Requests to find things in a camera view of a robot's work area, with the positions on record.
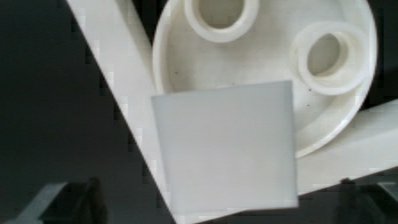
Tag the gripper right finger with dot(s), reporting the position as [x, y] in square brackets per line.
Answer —
[368, 203]

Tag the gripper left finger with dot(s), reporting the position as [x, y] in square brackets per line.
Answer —
[66, 204]

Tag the white stool leg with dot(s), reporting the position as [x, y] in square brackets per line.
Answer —
[227, 147]

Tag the white round stool seat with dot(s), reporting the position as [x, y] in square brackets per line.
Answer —
[234, 42]

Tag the white U-shaped fence wall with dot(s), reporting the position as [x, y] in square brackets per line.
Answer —
[355, 155]

